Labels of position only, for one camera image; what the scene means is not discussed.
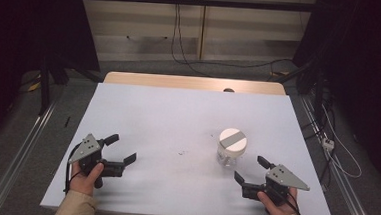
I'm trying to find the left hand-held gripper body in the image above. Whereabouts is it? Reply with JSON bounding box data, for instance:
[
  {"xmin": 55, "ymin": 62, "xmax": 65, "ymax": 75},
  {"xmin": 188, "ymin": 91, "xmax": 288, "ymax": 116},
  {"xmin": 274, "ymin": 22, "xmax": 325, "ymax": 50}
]
[{"xmin": 66, "ymin": 132, "xmax": 128, "ymax": 191}]

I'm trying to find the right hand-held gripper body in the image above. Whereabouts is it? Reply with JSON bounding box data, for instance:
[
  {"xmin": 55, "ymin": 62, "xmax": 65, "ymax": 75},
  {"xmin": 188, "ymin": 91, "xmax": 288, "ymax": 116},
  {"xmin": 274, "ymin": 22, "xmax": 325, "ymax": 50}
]
[{"xmin": 240, "ymin": 162, "xmax": 312, "ymax": 209}]

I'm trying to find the clear jar with white lid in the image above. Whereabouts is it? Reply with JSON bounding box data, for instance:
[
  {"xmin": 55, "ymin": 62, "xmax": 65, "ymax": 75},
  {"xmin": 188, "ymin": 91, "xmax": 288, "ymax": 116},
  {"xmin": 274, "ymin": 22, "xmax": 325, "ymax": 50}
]
[{"xmin": 215, "ymin": 126, "xmax": 249, "ymax": 170}]

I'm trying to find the person's right hand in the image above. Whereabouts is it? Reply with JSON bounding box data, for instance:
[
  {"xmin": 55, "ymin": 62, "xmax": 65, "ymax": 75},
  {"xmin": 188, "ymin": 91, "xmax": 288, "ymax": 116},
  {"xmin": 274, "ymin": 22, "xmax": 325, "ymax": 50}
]
[{"xmin": 255, "ymin": 185, "xmax": 300, "ymax": 215}]

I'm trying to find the person's left hand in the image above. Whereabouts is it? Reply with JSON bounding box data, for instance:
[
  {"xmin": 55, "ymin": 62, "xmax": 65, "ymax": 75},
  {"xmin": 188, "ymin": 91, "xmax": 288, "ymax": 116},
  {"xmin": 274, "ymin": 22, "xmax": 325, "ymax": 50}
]
[{"xmin": 68, "ymin": 159, "xmax": 105, "ymax": 198}]

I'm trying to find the white power strip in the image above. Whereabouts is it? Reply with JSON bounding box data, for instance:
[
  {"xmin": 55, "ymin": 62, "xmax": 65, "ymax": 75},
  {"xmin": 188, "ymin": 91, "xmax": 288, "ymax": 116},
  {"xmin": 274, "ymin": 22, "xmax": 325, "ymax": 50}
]
[{"xmin": 321, "ymin": 137, "xmax": 336, "ymax": 152}]

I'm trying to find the white board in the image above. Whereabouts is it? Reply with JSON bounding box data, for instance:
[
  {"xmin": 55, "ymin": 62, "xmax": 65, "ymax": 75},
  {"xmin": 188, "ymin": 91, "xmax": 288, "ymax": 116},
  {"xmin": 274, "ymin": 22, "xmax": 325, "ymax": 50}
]
[{"xmin": 39, "ymin": 79, "xmax": 343, "ymax": 215}]

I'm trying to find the black metal stand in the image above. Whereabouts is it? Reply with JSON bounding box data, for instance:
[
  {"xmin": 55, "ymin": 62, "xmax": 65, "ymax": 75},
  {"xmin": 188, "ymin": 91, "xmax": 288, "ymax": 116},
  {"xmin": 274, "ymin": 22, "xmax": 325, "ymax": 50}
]
[
  {"xmin": 35, "ymin": 53, "xmax": 104, "ymax": 120},
  {"xmin": 270, "ymin": 54, "xmax": 331, "ymax": 131}
]

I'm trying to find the wooden table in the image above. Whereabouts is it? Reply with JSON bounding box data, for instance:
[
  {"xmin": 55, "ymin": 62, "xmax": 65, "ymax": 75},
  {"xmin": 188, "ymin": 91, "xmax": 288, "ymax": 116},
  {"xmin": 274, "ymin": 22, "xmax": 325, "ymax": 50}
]
[{"xmin": 103, "ymin": 70, "xmax": 287, "ymax": 96}]

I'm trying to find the dark curtain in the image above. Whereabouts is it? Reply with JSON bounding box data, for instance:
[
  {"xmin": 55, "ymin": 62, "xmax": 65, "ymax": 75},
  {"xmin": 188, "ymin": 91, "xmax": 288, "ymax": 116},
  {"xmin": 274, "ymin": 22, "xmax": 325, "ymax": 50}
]
[
  {"xmin": 285, "ymin": 0, "xmax": 381, "ymax": 192},
  {"xmin": 0, "ymin": 0, "xmax": 105, "ymax": 163}
]

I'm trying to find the black horizontal bar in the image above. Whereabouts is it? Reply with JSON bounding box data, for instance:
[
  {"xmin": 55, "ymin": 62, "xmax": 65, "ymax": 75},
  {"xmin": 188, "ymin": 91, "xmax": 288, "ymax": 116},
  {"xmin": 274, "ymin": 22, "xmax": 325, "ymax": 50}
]
[{"xmin": 79, "ymin": 0, "xmax": 317, "ymax": 15}]

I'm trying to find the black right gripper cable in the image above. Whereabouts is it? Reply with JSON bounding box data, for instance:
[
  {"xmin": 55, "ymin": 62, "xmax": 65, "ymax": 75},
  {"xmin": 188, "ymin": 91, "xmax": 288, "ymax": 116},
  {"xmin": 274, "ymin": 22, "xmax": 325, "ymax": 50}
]
[{"xmin": 273, "ymin": 188, "xmax": 306, "ymax": 215}]

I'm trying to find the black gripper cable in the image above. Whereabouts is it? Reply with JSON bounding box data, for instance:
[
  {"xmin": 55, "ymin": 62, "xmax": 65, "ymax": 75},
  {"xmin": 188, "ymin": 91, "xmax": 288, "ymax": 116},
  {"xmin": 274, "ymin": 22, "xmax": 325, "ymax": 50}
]
[
  {"xmin": 63, "ymin": 141, "xmax": 84, "ymax": 196},
  {"xmin": 273, "ymin": 188, "xmax": 306, "ymax": 215}
]

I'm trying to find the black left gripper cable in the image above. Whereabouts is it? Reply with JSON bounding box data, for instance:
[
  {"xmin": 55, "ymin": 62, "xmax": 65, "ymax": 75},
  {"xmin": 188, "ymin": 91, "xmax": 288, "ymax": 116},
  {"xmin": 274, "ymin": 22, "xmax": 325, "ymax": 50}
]
[{"xmin": 63, "ymin": 141, "xmax": 84, "ymax": 196}]

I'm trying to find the metal floor rail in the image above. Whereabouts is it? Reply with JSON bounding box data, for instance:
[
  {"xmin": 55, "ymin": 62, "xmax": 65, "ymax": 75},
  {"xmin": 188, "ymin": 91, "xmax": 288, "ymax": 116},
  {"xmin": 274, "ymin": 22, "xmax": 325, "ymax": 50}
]
[
  {"xmin": 0, "ymin": 98, "xmax": 61, "ymax": 215},
  {"xmin": 292, "ymin": 95, "xmax": 381, "ymax": 215}
]

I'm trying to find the white cable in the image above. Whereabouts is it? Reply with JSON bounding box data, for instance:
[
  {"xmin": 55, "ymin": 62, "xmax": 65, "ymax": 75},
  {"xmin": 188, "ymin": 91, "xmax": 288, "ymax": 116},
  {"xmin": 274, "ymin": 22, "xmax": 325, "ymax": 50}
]
[{"xmin": 317, "ymin": 103, "xmax": 367, "ymax": 180}]

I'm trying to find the black floor cable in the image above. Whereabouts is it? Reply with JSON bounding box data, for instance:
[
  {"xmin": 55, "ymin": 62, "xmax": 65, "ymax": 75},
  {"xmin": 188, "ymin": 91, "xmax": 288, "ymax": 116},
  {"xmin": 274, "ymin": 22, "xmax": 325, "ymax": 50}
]
[{"xmin": 172, "ymin": 51, "xmax": 298, "ymax": 74}]

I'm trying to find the black hanging wall cable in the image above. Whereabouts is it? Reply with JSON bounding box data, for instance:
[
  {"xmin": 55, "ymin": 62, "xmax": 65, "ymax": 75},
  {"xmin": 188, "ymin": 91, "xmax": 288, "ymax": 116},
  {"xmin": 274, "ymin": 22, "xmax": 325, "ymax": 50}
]
[{"xmin": 168, "ymin": 0, "xmax": 218, "ymax": 79}]

